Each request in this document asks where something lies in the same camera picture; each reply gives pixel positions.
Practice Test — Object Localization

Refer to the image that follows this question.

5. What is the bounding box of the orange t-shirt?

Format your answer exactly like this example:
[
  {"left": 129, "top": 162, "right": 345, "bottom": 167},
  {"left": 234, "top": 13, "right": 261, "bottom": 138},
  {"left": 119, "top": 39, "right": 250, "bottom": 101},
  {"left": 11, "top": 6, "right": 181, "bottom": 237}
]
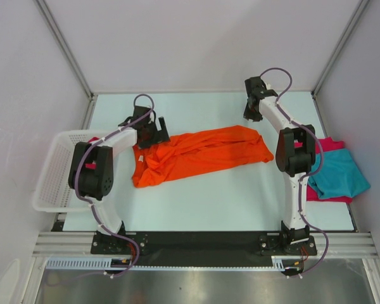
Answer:
[{"left": 132, "top": 125, "right": 274, "bottom": 188}]

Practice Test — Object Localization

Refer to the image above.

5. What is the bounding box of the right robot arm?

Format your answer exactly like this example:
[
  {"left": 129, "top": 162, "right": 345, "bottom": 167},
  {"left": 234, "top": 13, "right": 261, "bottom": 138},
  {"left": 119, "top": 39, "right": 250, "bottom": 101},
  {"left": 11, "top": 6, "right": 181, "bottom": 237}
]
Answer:
[{"left": 244, "top": 77, "right": 316, "bottom": 254}]

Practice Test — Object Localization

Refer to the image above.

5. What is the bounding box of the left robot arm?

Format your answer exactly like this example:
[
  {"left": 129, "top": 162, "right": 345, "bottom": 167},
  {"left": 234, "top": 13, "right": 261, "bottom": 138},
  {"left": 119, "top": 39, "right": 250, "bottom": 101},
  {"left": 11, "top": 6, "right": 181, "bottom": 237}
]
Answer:
[{"left": 68, "top": 106, "right": 170, "bottom": 253}]

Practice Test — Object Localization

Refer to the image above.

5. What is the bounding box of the folded crimson t-shirt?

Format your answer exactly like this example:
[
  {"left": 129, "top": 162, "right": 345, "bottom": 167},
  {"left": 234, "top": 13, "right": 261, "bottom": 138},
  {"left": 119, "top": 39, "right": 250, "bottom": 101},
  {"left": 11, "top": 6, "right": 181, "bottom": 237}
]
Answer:
[{"left": 307, "top": 137, "right": 353, "bottom": 204}]

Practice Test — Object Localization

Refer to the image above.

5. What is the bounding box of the white plastic basket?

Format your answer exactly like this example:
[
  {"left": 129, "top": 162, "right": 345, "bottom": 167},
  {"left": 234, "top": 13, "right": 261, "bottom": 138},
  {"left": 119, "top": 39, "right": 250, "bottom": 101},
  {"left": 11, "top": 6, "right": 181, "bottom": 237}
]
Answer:
[{"left": 32, "top": 130, "right": 107, "bottom": 213}]

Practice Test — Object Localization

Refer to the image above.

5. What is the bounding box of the folded teal t-shirt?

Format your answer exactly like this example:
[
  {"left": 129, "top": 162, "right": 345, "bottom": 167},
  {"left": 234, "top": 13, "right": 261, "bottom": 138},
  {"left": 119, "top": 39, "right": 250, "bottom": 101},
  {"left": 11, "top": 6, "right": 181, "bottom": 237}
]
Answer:
[{"left": 308, "top": 148, "right": 371, "bottom": 200}]

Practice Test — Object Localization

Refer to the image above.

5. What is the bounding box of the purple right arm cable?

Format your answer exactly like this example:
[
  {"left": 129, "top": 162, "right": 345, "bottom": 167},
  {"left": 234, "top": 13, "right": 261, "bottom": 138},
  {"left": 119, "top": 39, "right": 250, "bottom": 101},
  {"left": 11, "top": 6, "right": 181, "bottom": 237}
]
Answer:
[{"left": 259, "top": 66, "right": 331, "bottom": 279}]

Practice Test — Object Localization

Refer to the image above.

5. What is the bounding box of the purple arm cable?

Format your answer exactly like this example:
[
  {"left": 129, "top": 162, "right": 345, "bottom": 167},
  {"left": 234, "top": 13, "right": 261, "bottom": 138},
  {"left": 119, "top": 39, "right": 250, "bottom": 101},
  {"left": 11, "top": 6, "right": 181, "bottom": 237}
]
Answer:
[
  {"left": 259, "top": 66, "right": 331, "bottom": 279},
  {"left": 74, "top": 93, "right": 156, "bottom": 279}
]

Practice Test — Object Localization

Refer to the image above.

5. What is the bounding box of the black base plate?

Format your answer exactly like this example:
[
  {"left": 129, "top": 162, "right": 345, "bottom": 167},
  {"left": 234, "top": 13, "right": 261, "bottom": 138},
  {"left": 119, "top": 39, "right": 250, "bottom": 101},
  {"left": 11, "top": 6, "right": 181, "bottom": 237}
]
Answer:
[{"left": 91, "top": 231, "right": 317, "bottom": 268}]

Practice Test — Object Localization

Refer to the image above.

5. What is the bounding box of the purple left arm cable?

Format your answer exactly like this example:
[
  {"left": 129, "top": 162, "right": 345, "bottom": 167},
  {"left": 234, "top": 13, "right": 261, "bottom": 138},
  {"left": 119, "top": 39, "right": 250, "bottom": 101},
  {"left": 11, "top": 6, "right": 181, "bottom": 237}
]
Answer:
[{"left": 74, "top": 93, "right": 156, "bottom": 279}]

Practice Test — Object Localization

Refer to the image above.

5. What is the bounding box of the aluminium frame rail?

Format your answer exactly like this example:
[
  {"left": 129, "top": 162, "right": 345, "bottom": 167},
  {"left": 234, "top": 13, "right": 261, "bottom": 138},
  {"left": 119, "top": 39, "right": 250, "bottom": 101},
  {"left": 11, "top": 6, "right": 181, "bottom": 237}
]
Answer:
[{"left": 32, "top": 232, "right": 379, "bottom": 259}]

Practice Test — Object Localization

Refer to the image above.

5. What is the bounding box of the white cable duct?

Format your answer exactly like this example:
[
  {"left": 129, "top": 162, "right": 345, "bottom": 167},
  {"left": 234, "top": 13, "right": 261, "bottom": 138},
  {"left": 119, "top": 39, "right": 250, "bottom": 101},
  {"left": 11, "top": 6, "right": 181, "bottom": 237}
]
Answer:
[{"left": 46, "top": 255, "right": 305, "bottom": 272}]

